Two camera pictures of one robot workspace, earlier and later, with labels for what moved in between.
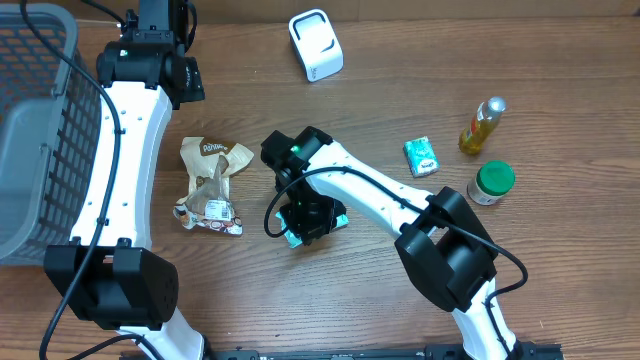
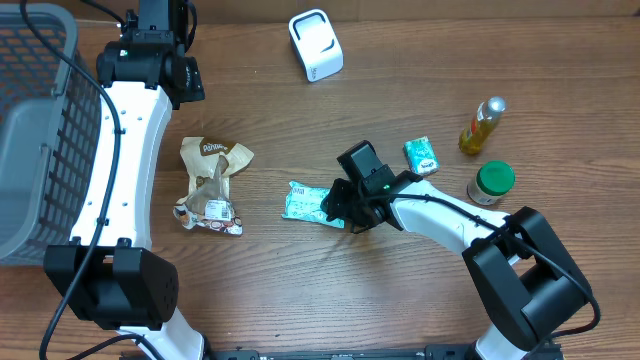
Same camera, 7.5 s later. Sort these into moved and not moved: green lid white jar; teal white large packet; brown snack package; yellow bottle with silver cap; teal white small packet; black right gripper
Moved: teal white large packet; black right gripper
Not moved: yellow bottle with silver cap; green lid white jar; brown snack package; teal white small packet
